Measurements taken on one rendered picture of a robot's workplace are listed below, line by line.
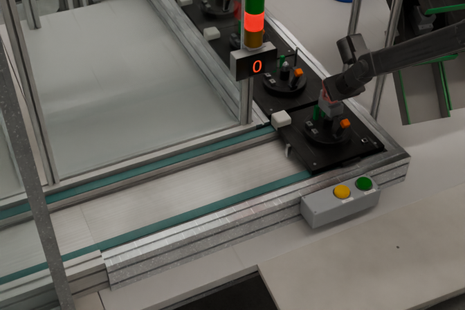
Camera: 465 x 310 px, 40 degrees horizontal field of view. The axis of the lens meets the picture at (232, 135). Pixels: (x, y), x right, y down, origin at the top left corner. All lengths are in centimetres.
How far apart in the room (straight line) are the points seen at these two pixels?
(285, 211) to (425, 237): 39
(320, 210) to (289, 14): 111
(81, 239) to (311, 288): 60
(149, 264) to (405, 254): 67
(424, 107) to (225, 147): 59
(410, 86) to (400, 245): 47
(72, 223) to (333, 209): 68
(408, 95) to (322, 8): 82
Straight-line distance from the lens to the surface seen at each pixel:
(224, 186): 179
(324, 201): 172
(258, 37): 168
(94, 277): 163
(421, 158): 204
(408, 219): 186
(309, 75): 210
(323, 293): 166
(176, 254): 165
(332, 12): 264
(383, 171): 186
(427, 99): 198
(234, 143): 187
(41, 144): 169
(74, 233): 173
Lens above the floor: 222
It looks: 42 degrees down
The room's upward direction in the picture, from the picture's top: 1 degrees clockwise
